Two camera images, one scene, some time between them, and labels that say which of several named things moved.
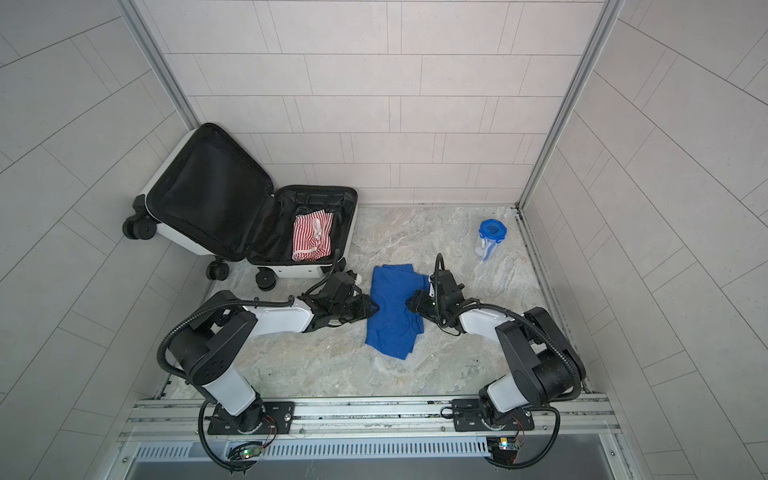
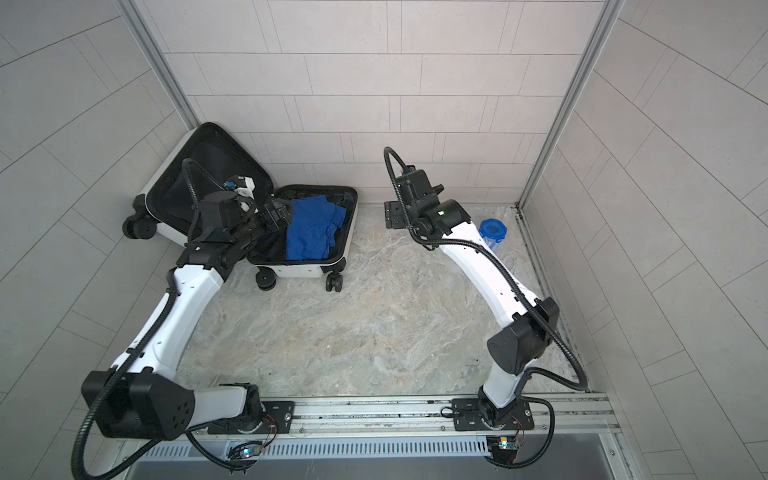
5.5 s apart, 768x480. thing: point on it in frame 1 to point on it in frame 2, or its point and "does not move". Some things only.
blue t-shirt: [394, 327] to [311, 228]
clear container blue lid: [491, 232] does not move
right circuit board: [503, 449] does not move
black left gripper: [365, 309] to [282, 220]
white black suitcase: [204, 193] does not move
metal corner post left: [134, 15] does not move
